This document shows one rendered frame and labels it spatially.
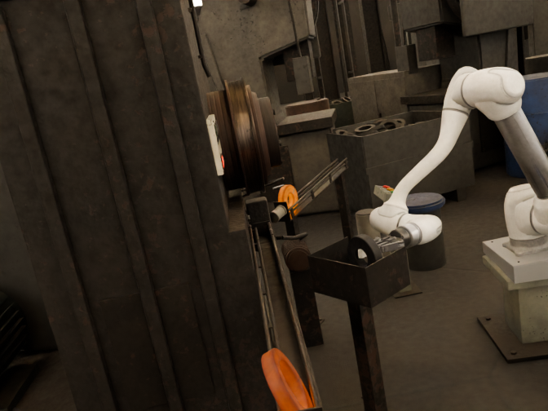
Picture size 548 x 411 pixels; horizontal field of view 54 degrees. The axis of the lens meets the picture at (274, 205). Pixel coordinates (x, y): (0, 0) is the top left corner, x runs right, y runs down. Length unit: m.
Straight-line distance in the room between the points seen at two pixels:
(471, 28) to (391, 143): 1.48
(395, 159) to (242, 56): 1.61
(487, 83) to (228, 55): 3.18
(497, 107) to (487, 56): 3.81
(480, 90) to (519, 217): 0.63
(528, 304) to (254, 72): 3.16
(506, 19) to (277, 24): 2.16
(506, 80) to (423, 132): 2.55
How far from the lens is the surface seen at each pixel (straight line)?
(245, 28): 4.88
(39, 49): 1.79
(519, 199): 2.45
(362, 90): 6.64
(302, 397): 1.34
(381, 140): 4.34
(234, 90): 2.06
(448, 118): 2.19
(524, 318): 2.59
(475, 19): 5.41
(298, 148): 4.87
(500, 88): 2.04
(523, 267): 2.40
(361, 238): 1.86
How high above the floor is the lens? 1.35
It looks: 14 degrees down
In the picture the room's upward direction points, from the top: 11 degrees counter-clockwise
